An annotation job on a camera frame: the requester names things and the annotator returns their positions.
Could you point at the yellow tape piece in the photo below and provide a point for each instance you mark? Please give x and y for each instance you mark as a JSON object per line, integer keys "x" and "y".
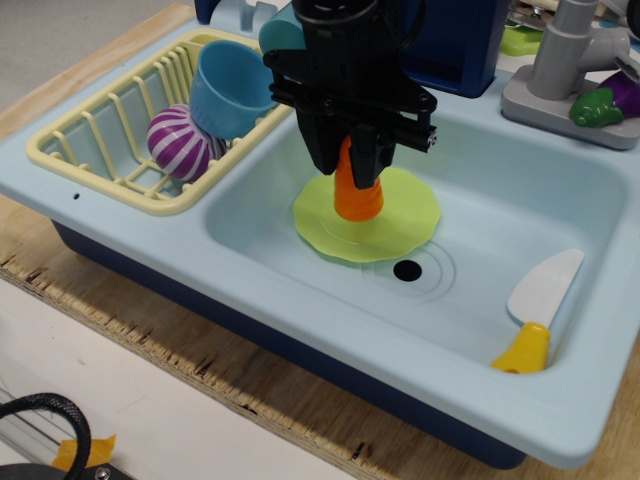
{"x": 101, "y": 451}

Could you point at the light green plastic plate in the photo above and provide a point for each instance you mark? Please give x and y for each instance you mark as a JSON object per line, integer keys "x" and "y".
{"x": 408, "y": 219}

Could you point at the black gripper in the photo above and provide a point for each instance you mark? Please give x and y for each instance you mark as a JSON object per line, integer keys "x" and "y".
{"x": 348, "y": 82}

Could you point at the purple white striped ball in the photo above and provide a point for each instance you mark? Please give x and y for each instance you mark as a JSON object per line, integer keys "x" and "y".
{"x": 179, "y": 147}

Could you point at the orange toy carrot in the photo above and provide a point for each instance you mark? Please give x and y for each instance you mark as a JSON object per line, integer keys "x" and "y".
{"x": 350, "y": 202}

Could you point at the teal plastic cup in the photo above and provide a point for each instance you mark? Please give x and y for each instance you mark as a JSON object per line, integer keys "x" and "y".
{"x": 282, "y": 32}

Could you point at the blue plastic cup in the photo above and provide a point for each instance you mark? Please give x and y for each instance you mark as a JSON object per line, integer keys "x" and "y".
{"x": 230, "y": 90}

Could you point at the lime green toy dish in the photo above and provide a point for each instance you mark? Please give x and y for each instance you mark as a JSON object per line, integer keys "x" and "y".
{"x": 520, "y": 41}

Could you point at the purple green toy eggplant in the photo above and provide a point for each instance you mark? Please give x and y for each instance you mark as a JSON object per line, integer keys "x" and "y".
{"x": 614, "y": 100}

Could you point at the wooden board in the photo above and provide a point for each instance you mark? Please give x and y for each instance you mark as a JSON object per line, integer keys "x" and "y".
{"x": 186, "y": 398}

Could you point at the cream yellow dish rack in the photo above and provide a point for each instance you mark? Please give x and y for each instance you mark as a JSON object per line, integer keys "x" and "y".
{"x": 101, "y": 142}

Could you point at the dark blue plastic box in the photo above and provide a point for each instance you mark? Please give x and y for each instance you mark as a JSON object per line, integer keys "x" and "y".
{"x": 456, "y": 50}

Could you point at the grey toy faucet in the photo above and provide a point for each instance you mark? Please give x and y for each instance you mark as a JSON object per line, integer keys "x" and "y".
{"x": 542, "y": 94}

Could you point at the white yellow toy knife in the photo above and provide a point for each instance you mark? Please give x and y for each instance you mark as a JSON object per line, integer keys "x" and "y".
{"x": 534, "y": 303}

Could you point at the light blue toy sink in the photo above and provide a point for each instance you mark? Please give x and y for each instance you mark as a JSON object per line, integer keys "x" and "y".
{"x": 510, "y": 197}

